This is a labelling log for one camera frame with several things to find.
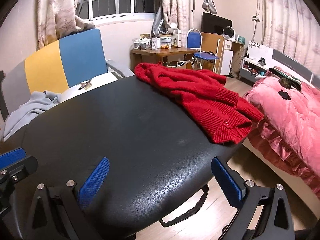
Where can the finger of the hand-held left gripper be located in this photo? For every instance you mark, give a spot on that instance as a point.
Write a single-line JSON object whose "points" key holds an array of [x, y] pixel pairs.
{"points": [[11, 155]]}

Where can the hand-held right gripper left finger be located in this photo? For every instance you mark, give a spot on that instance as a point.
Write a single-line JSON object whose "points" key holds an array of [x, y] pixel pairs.
{"points": [[95, 181]]}

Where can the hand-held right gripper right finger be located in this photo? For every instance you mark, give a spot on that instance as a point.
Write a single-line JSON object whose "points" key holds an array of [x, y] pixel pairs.
{"points": [[226, 181]]}

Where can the red knit sweater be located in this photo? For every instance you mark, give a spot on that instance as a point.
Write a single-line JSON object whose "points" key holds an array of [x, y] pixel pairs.
{"points": [[195, 92]]}

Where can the light blue cloth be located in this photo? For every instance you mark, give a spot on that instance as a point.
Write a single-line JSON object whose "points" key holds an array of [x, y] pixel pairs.
{"points": [[27, 107]]}

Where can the pink bed blanket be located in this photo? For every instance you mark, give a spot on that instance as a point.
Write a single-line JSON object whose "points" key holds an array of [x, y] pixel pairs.
{"points": [[287, 122]]}

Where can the small brown object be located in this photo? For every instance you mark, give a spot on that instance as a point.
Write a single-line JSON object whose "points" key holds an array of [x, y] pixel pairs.
{"points": [[85, 85]]}

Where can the white seat cushion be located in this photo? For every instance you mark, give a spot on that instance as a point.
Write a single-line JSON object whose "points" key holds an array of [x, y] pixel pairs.
{"points": [[100, 82]]}

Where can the small black cloth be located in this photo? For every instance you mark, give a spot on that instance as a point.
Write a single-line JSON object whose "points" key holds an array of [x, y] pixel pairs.
{"points": [[284, 95]]}

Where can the low white shelf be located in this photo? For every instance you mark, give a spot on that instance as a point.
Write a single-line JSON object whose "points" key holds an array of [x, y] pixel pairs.
{"points": [[250, 71]]}

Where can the dark patterned item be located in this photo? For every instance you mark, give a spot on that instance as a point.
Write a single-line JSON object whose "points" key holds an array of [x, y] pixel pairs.
{"points": [[287, 78]]}

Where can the grey yellow blue armchair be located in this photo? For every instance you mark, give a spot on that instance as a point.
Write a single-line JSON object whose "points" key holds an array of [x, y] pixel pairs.
{"points": [[80, 52]]}

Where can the grey bed headboard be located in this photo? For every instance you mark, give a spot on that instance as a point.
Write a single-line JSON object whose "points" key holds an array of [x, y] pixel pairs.
{"points": [[292, 63]]}

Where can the white floral board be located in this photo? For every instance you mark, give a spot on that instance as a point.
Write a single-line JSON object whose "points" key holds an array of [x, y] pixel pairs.
{"points": [[260, 50]]}

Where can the wooden side cabinet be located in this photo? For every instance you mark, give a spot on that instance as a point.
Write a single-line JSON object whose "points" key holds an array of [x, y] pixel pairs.
{"points": [[210, 42]]}

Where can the wooden desk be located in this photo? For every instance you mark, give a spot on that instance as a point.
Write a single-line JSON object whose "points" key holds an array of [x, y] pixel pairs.
{"points": [[160, 52]]}

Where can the blue folding chair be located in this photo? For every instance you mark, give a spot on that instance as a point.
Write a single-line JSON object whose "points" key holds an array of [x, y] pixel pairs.
{"points": [[193, 40]]}

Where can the small round fan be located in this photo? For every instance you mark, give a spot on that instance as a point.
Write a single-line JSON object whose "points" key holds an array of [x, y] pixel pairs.
{"points": [[228, 33]]}

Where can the white printed box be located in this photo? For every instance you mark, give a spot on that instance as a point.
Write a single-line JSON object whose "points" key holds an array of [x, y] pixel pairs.
{"points": [[177, 40]]}

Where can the white tall box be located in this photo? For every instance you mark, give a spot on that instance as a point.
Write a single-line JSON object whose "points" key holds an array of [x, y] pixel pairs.
{"points": [[155, 43]]}

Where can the green white box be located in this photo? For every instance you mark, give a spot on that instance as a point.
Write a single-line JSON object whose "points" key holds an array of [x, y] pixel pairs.
{"points": [[165, 40]]}

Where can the beige starfish print curtain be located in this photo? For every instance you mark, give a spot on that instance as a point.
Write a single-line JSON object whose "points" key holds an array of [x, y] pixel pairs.
{"points": [[57, 7]]}

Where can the black monitor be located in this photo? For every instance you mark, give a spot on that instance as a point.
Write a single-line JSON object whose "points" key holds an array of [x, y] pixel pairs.
{"points": [[212, 23]]}

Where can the silver bag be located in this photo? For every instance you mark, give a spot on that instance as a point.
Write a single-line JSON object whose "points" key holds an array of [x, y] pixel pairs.
{"points": [[158, 21]]}

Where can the pink patterned curtain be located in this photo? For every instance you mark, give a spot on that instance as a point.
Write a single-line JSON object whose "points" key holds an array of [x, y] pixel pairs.
{"points": [[287, 17]]}

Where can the metal pole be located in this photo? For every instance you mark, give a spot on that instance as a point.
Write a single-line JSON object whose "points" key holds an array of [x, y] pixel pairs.
{"points": [[194, 5]]}

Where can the grey hanging bag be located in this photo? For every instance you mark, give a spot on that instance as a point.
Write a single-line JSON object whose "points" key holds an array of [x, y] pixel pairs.
{"points": [[209, 2]]}

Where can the beige patterned curtain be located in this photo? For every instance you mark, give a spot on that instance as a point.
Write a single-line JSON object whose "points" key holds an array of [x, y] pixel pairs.
{"points": [[175, 2]]}

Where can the white bed frame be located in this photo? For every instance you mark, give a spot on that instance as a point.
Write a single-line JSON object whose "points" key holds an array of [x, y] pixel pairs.
{"points": [[265, 165]]}

